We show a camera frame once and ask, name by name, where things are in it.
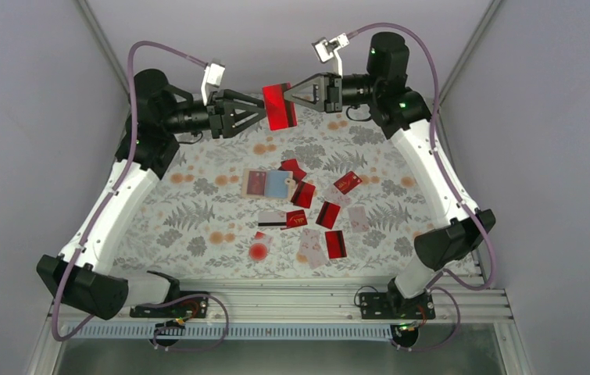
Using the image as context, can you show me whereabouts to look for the white card red circle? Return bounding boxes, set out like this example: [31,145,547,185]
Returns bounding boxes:
[249,231,273,262]

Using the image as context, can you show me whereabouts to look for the white floral card lower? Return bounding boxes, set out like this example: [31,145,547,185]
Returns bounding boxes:
[298,228,327,270]

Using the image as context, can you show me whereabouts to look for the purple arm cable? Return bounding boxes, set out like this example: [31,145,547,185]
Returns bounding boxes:
[346,22,499,354]
[50,40,230,353]

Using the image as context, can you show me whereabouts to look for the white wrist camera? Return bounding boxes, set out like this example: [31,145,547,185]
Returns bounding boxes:
[201,61,226,105]
[312,33,349,76]

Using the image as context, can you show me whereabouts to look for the grey slotted cable duct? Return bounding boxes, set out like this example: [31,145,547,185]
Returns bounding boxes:
[74,322,392,341]

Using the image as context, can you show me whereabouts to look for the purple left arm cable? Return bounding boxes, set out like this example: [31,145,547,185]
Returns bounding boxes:
[50,40,230,353]

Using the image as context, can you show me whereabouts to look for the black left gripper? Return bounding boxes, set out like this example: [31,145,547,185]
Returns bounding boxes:
[162,88,265,139]

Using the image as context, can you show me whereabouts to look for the floral patterned table mat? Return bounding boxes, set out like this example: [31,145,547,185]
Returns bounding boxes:
[112,107,434,279]

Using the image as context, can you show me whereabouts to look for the red magnetic stripe card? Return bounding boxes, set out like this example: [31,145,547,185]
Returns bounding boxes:
[262,83,298,131]

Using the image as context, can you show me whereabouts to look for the white floral card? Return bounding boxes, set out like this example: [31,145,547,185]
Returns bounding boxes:
[298,228,327,270]
[347,206,370,233]

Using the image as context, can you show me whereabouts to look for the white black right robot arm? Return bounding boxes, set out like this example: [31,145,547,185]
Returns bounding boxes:
[284,32,495,318]

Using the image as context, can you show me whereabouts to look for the red VIP card centre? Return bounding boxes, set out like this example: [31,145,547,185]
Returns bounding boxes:
[285,209,308,229]

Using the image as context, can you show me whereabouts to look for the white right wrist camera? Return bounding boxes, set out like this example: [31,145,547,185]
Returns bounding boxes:
[312,33,349,76]

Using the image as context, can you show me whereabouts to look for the white floral card right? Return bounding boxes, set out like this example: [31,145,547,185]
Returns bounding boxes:
[347,206,370,233]

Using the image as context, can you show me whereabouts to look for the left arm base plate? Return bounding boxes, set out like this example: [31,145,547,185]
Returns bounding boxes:
[129,291,209,320]

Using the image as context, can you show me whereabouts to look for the aluminium rail frame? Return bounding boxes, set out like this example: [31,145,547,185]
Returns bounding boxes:
[48,281,514,324]

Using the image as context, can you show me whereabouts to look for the red VIP card small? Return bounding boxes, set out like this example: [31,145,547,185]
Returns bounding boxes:
[334,171,363,195]

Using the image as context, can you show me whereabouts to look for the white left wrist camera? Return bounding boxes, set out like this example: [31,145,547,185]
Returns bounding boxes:
[201,61,226,105]

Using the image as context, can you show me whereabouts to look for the beige leather card holder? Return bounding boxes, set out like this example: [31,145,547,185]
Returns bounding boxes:
[241,169,296,200]

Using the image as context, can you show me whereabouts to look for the white card black stripe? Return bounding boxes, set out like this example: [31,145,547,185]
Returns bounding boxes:
[257,210,287,228]

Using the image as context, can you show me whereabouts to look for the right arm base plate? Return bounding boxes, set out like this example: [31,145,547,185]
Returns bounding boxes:
[358,292,436,320]

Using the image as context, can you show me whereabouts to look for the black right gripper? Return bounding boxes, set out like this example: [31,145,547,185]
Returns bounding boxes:
[283,72,380,113]

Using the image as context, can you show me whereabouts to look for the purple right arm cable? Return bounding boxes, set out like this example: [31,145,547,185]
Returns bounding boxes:
[346,22,499,354]

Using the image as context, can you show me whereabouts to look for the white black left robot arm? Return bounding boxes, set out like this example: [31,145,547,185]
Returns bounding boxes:
[36,69,266,320]

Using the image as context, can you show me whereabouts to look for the red VIP card upper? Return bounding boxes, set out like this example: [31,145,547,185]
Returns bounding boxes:
[316,201,341,230]

